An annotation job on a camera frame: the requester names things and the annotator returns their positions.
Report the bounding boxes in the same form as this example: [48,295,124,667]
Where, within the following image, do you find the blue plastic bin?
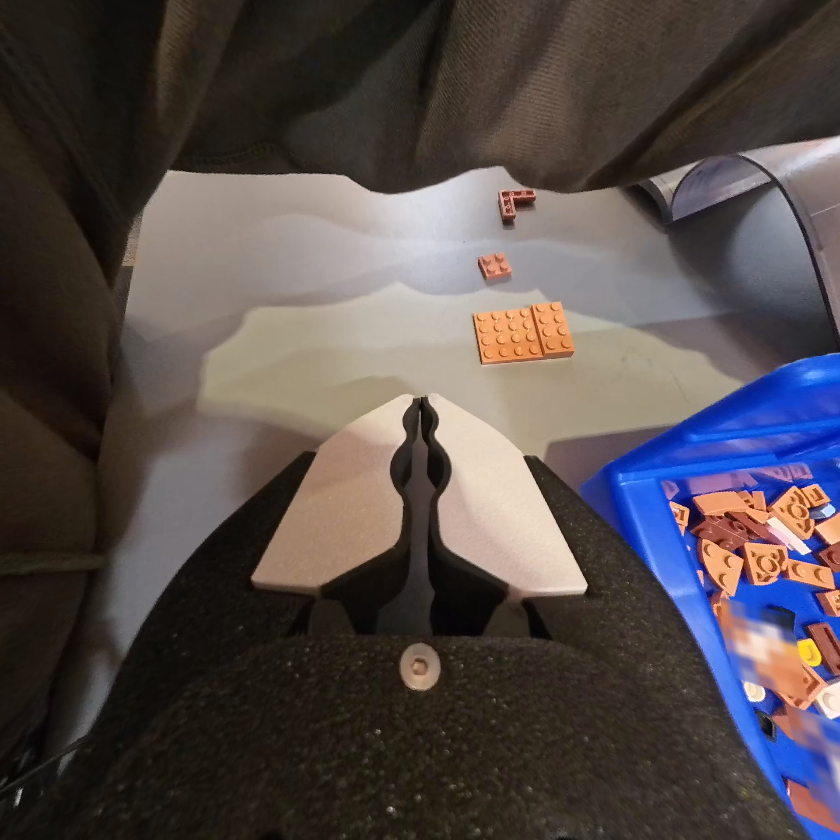
[580,353,840,840]

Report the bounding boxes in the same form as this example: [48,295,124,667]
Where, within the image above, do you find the pile of lego pieces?
[663,462,840,834]

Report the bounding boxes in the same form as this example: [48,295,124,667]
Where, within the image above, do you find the orange rectangular lego plate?
[530,301,576,361]

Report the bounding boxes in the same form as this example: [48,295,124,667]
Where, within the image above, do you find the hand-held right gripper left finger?
[251,394,421,635]

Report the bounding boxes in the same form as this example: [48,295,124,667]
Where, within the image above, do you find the large orange square lego plate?
[472,306,547,366]

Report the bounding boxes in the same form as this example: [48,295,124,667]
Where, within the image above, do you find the dark olive garment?
[0,0,840,782]

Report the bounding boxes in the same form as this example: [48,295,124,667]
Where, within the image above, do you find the dark red L-shaped lego piece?
[497,188,538,227]

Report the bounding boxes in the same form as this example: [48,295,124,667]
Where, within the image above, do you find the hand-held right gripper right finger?
[420,394,589,635]

